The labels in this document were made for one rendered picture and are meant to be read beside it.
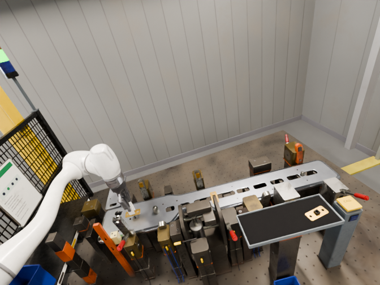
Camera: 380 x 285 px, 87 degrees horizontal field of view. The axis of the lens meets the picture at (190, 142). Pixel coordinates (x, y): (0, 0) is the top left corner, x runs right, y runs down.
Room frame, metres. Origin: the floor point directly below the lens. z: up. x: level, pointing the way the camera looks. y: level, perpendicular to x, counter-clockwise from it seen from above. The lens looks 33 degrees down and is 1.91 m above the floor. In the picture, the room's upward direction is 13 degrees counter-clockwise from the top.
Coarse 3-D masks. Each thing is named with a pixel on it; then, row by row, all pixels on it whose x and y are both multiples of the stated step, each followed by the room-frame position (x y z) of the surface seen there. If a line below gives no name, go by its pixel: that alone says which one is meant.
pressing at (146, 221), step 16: (256, 176) 0.88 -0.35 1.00; (272, 176) 0.85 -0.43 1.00; (288, 176) 0.82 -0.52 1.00; (304, 176) 0.79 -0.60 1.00; (320, 176) 0.77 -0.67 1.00; (336, 176) 0.74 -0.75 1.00; (192, 192) 0.87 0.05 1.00; (208, 192) 0.84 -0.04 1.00; (224, 192) 0.81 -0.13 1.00; (256, 192) 0.76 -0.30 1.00; (272, 192) 0.74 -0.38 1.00; (144, 208) 0.83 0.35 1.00; (160, 208) 0.81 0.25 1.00; (176, 208) 0.78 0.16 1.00; (224, 208) 0.70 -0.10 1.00; (112, 224) 0.77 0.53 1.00; (128, 224) 0.74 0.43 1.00; (144, 224) 0.72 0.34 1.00
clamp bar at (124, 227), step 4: (116, 212) 0.65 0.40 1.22; (120, 212) 0.65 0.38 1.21; (116, 216) 0.63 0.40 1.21; (120, 216) 0.63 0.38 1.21; (116, 220) 0.61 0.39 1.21; (120, 220) 0.61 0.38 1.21; (116, 224) 0.59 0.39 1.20; (120, 224) 0.61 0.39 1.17; (124, 224) 0.62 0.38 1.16; (120, 228) 0.62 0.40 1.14; (124, 228) 0.62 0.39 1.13; (128, 228) 0.63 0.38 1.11; (124, 232) 0.62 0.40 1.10; (128, 232) 0.63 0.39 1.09
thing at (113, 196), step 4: (124, 176) 1.17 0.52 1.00; (124, 180) 1.13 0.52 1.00; (112, 192) 1.04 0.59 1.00; (108, 196) 1.01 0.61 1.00; (112, 196) 1.00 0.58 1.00; (116, 196) 0.99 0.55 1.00; (108, 200) 0.97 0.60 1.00; (112, 200) 0.96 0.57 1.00; (116, 200) 0.95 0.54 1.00; (108, 204) 0.93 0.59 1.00; (116, 204) 0.92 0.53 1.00; (108, 208) 0.90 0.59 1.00
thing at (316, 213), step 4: (316, 208) 0.48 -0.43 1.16; (320, 208) 0.48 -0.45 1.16; (324, 208) 0.47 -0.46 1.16; (308, 212) 0.47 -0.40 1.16; (312, 212) 0.47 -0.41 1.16; (316, 212) 0.46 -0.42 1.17; (320, 212) 0.46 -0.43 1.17; (324, 212) 0.46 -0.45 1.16; (328, 212) 0.45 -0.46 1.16; (308, 216) 0.46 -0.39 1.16; (312, 216) 0.45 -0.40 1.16; (316, 216) 0.45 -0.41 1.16; (320, 216) 0.45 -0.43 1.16; (312, 220) 0.44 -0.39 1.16
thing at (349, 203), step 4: (348, 196) 0.50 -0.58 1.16; (336, 200) 0.50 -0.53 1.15; (340, 200) 0.49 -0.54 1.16; (344, 200) 0.49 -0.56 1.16; (348, 200) 0.48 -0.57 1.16; (352, 200) 0.48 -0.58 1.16; (340, 204) 0.48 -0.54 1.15; (344, 204) 0.47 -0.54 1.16; (348, 204) 0.47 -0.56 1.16; (352, 204) 0.46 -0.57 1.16; (356, 204) 0.46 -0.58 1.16; (344, 208) 0.46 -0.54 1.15; (348, 208) 0.45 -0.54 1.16; (352, 208) 0.45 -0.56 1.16; (356, 208) 0.45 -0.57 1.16; (360, 208) 0.45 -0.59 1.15
